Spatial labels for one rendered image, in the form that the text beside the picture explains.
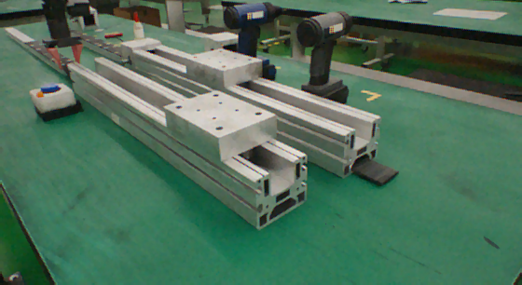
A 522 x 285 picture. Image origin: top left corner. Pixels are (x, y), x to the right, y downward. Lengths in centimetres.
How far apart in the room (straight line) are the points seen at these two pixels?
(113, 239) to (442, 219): 47
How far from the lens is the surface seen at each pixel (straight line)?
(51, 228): 65
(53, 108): 103
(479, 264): 56
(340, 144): 64
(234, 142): 55
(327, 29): 84
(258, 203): 52
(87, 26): 219
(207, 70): 87
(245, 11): 104
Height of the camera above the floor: 114
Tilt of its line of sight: 27 degrees down
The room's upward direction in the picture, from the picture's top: 2 degrees counter-clockwise
